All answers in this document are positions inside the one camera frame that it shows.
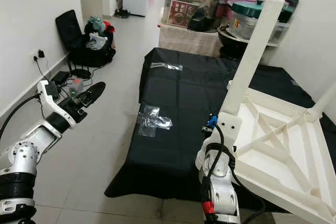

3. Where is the grey floor cable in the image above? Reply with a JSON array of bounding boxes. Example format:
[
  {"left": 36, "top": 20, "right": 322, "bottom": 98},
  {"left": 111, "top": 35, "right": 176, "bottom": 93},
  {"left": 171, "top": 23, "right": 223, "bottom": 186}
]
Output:
[{"left": 34, "top": 59, "right": 54, "bottom": 86}]

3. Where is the flat black router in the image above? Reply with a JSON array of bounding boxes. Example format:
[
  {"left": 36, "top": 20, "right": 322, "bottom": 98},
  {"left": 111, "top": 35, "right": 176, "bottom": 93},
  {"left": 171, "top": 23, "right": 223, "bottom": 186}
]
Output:
[{"left": 71, "top": 69, "right": 91, "bottom": 79}]

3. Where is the beige cloth covered table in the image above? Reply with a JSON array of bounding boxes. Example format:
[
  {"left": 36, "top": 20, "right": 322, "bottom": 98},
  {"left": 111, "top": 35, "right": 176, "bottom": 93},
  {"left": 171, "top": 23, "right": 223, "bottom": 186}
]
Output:
[{"left": 159, "top": 23, "right": 224, "bottom": 57}]

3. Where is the red cable tag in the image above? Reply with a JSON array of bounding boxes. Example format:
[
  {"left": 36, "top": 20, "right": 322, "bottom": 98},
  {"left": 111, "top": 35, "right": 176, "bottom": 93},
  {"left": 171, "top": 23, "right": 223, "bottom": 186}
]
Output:
[{"left": 202, "top": 200, "right": 216, "bottom": 215}]

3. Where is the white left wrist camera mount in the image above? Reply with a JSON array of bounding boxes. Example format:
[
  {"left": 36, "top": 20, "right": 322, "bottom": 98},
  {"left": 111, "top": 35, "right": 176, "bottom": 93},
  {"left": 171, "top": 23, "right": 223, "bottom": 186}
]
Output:
[{"left": 38, "top": 80, "right": 74, "bottom": 127}]

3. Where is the clear plastic storage box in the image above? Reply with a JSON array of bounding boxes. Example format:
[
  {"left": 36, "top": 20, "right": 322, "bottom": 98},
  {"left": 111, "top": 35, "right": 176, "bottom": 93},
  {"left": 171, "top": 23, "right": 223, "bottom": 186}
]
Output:
[{"left": 228, "top": 14, "right": 289, "bottom": 41}]

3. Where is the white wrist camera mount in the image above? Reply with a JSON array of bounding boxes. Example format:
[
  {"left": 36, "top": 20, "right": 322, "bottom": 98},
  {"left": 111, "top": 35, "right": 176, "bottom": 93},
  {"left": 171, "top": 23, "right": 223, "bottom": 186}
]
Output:
[
  {"left": 38, "top": 80, "right": 74, "bottom": 127},
  {"left": 213, "top": 111, "right": 242, "bottom": 151}
]

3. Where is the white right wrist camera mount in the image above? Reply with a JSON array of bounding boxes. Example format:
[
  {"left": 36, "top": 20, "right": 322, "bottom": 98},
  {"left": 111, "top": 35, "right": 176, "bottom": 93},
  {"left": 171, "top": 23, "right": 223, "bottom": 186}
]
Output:
[{"left": 213, "top": 111, "right": 242, "bottom": 151}]

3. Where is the open black suitcase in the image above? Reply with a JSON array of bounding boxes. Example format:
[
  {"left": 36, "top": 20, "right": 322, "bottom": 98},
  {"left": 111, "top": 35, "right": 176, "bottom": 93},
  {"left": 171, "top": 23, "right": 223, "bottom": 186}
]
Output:
[{"left": 55, "top": 10, "right": 116, "bottom": 67}]

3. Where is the crumpled clear plastic bag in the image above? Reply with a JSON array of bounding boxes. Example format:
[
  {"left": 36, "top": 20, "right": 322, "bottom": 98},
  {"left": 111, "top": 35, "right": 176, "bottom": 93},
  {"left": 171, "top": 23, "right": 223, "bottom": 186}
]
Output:
[{"left": 136, "top": 104, "right": 173, "bottom": 138}]

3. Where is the black wok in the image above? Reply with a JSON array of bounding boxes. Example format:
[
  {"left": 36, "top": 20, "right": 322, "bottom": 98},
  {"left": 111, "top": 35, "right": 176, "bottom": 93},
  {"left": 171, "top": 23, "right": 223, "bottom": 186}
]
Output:
[{"left": 218, "top": 25, "right": 279, "bottom": 59}]

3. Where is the white plastic bag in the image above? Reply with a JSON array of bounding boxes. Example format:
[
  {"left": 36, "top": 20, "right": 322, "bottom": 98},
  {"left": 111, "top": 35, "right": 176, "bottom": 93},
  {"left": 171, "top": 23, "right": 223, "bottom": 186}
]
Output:
[{"left": 87, "top": 33, "right": 110, "bottom": 50}]

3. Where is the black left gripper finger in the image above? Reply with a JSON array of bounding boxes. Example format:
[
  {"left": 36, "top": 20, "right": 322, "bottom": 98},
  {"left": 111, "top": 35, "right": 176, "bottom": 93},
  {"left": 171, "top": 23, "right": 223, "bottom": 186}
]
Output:
[
  {"left": 81, "top": 81, "right": 107, "bottom": 112},
  {"left": 73, "top": 84, "right": 101, "bottom": 105}
]

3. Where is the black cloth cover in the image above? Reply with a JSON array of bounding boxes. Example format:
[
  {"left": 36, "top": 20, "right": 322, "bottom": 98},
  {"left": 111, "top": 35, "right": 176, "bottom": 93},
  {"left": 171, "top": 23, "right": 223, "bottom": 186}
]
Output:
[{"left": 105, "top": 47, "right": 336, "bottom": 214}]

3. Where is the black mop head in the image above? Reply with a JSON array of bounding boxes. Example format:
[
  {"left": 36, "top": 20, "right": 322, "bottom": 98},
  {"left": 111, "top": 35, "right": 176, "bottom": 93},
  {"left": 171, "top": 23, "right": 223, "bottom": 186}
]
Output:
[{"left": 114, "top": 10, "right": 131, "bottom": 19}]

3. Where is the flat clear plastic strip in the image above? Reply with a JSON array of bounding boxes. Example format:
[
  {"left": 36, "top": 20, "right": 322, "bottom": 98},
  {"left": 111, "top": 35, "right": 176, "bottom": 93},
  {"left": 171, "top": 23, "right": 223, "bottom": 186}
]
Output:
[{"left": 150, "top": 62, "right": 183, "bottom": 71}]

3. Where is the teal plush toy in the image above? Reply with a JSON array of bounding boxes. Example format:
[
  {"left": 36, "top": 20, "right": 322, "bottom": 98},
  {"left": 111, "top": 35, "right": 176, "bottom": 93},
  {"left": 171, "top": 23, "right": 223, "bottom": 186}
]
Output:
[{"left": 88, "top": 17, "right": 106, "bottom": 32}]

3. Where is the white plastic table top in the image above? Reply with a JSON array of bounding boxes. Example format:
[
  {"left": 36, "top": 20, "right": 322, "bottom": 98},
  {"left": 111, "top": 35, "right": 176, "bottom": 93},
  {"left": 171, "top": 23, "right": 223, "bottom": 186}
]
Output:
[{"left": 197, "top": 80, "right": 336, "bottom": 224}]

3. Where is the wall socket with black plugs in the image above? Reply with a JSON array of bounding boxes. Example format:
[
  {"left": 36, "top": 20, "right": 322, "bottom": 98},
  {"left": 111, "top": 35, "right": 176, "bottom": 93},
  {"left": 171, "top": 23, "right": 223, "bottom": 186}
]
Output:
[{"left": 33, "top": 49, "right": 46, "bottom": 61}]

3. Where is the black power adapter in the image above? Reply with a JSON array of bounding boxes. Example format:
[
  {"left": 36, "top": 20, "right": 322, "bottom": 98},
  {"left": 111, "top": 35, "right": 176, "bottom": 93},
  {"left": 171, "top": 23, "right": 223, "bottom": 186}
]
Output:
[{"left": 51, "top": 71, "right": 70, "bottom": 83}]

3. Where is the grey charger with red label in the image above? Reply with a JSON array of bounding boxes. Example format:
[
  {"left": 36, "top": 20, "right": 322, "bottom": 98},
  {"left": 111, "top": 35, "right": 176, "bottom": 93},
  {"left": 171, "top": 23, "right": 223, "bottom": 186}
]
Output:
[{"left": 68, "top": 79, "right": 85, "bottom": 94}]

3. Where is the green pot lid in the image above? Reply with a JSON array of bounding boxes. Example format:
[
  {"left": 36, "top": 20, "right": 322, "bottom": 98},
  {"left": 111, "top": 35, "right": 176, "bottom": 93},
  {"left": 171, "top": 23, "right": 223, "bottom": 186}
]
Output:
[{"left": 231, "top": 0, "right": 295, "bottom": 20}]

